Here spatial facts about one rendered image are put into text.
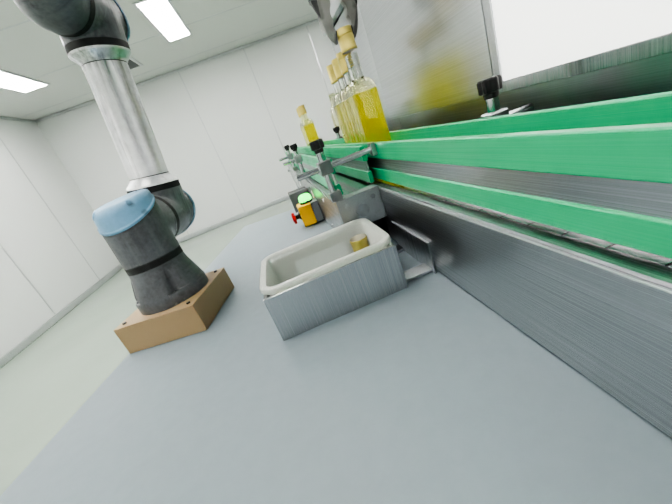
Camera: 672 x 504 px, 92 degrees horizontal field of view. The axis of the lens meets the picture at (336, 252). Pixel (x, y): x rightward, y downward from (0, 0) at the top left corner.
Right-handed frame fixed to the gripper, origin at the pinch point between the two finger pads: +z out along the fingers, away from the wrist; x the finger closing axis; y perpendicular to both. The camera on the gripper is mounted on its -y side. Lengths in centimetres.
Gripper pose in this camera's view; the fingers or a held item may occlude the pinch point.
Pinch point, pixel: (344, 33)
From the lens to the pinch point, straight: 81.9
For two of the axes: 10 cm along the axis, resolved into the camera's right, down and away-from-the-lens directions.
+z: 3.4, 8.8, 3.5
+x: -9.2, 3.8, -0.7
